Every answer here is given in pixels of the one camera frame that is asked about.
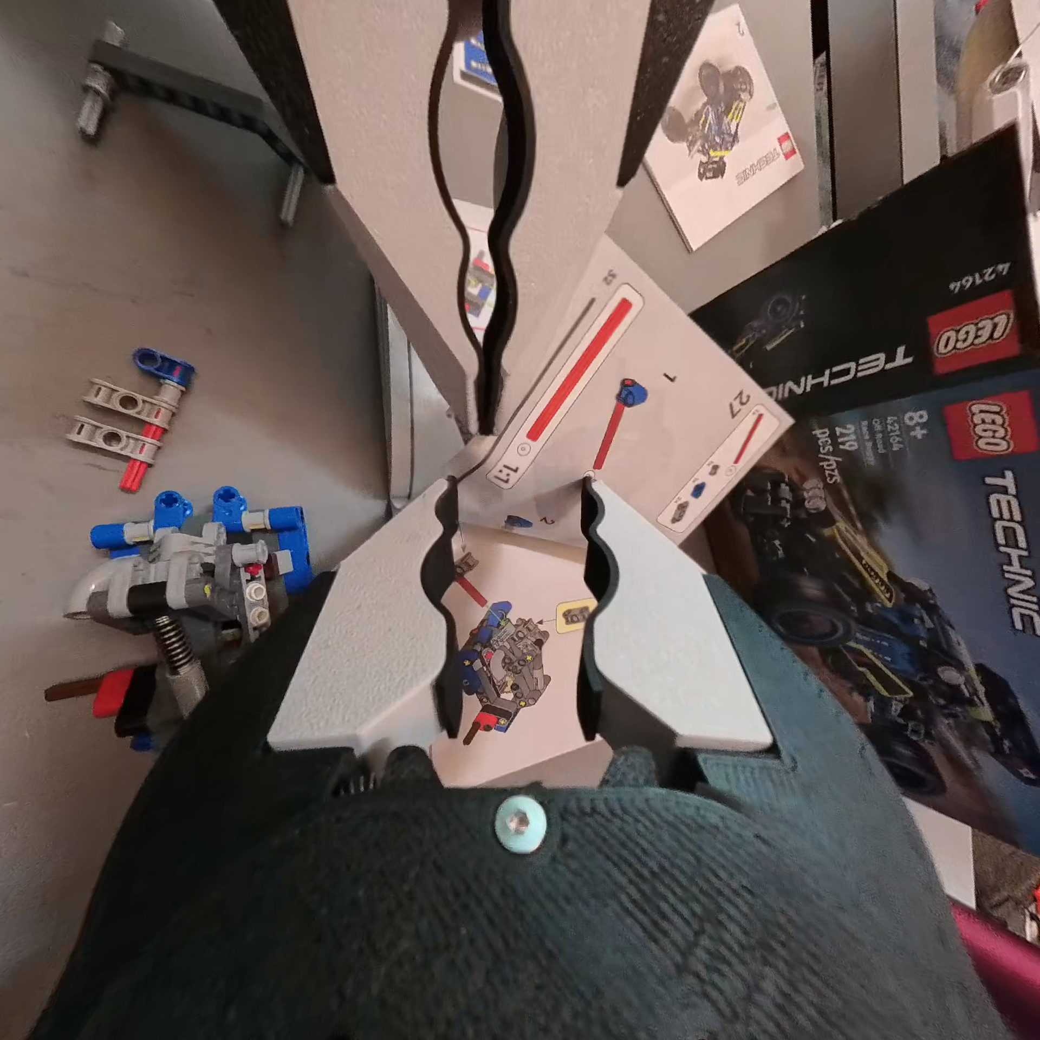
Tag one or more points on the dark grey lego beam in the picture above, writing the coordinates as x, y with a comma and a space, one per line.
187, 97

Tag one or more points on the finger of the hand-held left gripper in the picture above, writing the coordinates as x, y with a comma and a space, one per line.
374, 122
577, 122

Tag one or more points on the lego instruction booklet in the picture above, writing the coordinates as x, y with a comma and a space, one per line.
569, 390
715, 195

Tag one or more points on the dark lego set box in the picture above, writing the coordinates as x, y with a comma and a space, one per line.
894, 528

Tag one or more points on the pink plastic object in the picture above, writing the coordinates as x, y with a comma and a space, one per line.
1003, 975

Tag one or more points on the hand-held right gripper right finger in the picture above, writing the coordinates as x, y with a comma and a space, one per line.
682, 650

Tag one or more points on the red lego axle assembly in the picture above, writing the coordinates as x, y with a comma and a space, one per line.
122, 398

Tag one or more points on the closed lego instruction booklet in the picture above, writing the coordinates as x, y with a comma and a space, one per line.
715, 195

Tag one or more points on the grey and blue lego model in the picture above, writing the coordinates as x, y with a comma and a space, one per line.
187, 569

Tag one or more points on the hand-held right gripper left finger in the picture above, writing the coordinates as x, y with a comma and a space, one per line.
366, 650

